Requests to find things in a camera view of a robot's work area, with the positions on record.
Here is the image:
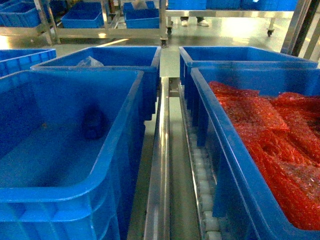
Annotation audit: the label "blue bin with clear bags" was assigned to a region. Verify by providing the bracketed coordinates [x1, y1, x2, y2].
[30, 46, 162, 121]

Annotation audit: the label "empty blue front bin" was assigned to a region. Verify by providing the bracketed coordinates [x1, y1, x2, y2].
[0, 70, 145, 240]

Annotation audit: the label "blue bin rear left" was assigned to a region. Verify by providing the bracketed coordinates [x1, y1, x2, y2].
[0, 48, 57, 77]

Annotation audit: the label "blue block part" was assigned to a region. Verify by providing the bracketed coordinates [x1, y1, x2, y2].
[81, 104, 110, 140]

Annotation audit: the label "steel shelf rack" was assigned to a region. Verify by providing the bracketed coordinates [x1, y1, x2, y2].
[0, 0, 320, 240]

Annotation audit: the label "blue bin with red bags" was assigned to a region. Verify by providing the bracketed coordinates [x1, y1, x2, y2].
[186, 68, 320, 240]

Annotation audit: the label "empty blue bin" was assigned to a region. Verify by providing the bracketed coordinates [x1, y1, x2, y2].
[179, 46, 318, 85]
[0, 70, 145, 240]

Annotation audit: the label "empty blue rear bin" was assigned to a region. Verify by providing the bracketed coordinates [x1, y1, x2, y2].
[179, 46, 318, 85]

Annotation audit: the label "clear plastic bags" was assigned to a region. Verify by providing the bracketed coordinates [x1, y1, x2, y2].
[76, 56, 104, 68]

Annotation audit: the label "red bubble wrap bags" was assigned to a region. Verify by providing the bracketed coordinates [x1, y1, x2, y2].
[209, 81, 320, 231]

